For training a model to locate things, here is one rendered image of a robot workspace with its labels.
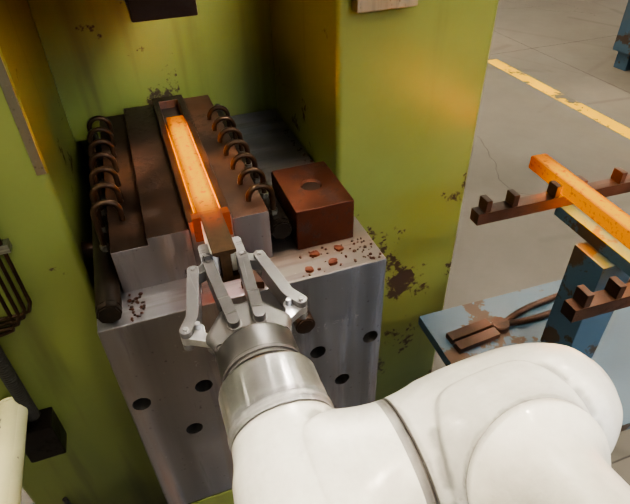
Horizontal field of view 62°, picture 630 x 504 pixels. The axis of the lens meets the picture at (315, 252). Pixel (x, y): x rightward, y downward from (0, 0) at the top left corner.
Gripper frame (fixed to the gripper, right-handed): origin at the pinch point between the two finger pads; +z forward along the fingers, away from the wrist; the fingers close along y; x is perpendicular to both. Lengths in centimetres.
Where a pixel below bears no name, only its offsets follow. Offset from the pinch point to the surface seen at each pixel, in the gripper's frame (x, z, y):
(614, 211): -4, -7, 54
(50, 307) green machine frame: -19.7, 18.7, -25.2
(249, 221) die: -1.6, 5.3, 4.9
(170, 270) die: -6.5, 5.1, -6.2
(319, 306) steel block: -13.8, -1.1, 12.0
